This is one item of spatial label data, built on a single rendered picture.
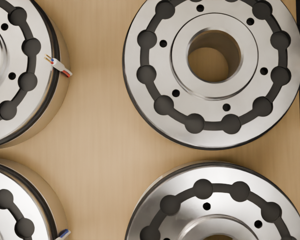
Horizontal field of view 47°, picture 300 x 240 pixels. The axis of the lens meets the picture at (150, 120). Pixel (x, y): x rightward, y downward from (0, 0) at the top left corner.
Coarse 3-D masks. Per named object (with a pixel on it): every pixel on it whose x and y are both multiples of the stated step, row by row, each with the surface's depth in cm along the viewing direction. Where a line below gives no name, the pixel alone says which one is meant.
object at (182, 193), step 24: (192, 168) 19; (216, 168) 19; (168, 192) 19; (192, 192) 19; (216, 192) 19; (240, 192) 19; (264, 192) 19; (144, 216) 19; (168, 216) 19; (192, 216) 19; (240, 216) 18; (264, 216) 19; (288, 216) 18
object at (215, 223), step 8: (208, 216) 18; (216, 216) 18; (224, 216) 18; (192, 224) 18; (200, 224) 18; (208, 224) 18; (216, 224) 18; (224, 224) 18; (232, 224) 18; (240, 224) 18; (184, 232) 18; (192, 232) 18; (200, 232) 18; (208, 232) 18; (216, 232) 18; (224, 232) 18; (232, 232) 18; (240, 232) 18; (248, 232) 18
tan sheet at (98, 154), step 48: (48, 0) 23; (96, 0) 23; (144, 0) 23; (288, 0) 22; (96, 48) 23; (96, 96) 22; (48, 144) 22; (96, 144) 22; (144, 144) 22; (288, 144) 22; (96, 192) 22; (288, 192) 22
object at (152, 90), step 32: (160, 0) 19; (192, 0) 20; (224, 0) 19; (256, 0) 19; (128, 32) 19; (160, 32) 19; (256, 32) 19; (288, 32) 19; (128, 64) 19; (160, 64) 19; (288, 64) 19; (160, 96) 19; (192, 96) 19; (256, 96) 19; (288, 96) 19; (160, 128) 19; (192, 128) 19; (224, 128) 19; (256, 128) 19
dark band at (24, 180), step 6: (0, 168) 20; (6, 168) 20; (12, 174) 20; (18, 174) 20; (24, 180) 20; (30, 186) 20; (36, 192) 20; (42, 198) 20; (42, 204) 19; (48, 210) 20; (48, 216) 19; (54, 222) 20; (54, 228) 19; (54, 234) 19
